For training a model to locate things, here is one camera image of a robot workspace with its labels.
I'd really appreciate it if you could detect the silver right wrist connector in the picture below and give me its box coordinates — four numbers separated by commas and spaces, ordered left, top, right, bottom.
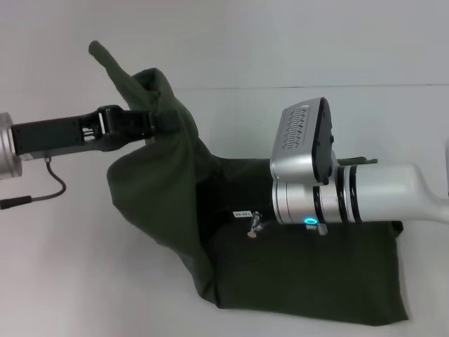
245, 210, 264, 242

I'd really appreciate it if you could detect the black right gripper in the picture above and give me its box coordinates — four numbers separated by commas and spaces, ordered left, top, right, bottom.
210, 175, 278, 230

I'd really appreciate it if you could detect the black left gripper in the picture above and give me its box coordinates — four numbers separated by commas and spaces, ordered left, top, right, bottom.
10, 105, 184, 158

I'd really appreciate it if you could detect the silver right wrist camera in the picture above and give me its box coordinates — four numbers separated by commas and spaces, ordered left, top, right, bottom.
269, 96, 340, 184

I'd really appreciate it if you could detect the dark green FREE! t-shirt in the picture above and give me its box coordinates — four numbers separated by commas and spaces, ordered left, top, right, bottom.
88, 40, 411, 322

